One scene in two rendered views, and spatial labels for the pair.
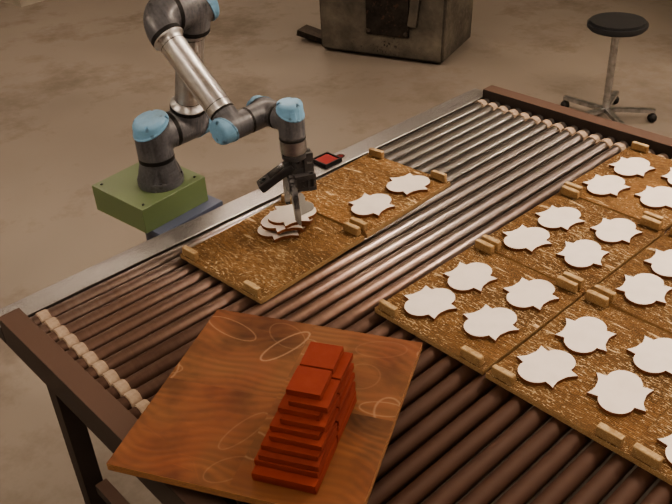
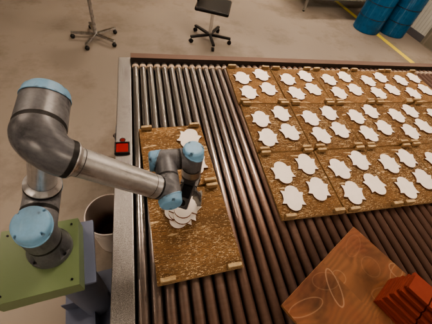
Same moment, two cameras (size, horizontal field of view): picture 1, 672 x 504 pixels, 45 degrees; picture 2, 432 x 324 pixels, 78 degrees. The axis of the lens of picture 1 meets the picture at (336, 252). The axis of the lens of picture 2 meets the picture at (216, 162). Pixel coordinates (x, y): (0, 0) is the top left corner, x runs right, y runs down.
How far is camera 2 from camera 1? 1.91 m
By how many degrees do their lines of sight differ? 53
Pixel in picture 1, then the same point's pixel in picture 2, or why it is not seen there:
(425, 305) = (295, 201)
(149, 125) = (42, 229)
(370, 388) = (380, 268)
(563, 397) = (369, 200)
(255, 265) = (207, 249)
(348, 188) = not seen: hidden behind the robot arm
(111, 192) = (24, 294)
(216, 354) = not seen: outside the picture
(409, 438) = not seen: hidden behind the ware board
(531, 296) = (308, 164)
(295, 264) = (221, 229)
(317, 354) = (421, 290)
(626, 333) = (342, 157)
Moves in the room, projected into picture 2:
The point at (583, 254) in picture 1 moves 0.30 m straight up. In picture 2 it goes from (290, 132) to (312, 92)
